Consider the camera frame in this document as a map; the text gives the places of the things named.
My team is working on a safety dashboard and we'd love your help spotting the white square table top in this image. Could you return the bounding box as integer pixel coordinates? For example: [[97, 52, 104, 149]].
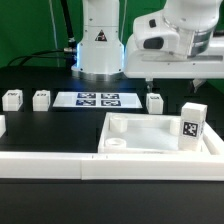
[[98, 113, 210, 155]]

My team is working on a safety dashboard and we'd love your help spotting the white marker sheet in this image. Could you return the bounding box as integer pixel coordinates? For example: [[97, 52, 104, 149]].
[[53, 92, 142, 108]]

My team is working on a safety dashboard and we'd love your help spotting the black cable bundle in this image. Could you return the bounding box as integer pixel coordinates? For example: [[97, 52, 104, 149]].
[[7, 0, 78, 68]]

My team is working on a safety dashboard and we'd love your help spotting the white thin cable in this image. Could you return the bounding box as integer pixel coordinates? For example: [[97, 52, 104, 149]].
[[48, 0, 61, 68]]

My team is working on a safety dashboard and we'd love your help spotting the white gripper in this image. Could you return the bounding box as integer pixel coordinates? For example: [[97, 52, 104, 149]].
[[124, 36, 224, 93]]

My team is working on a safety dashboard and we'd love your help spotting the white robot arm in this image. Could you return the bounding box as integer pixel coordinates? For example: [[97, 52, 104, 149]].
[[71, 0, 224, 82]]

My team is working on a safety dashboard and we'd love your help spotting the white U-shaped fence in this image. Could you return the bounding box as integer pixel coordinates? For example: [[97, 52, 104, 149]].
[[0, 125, 224, 181]]

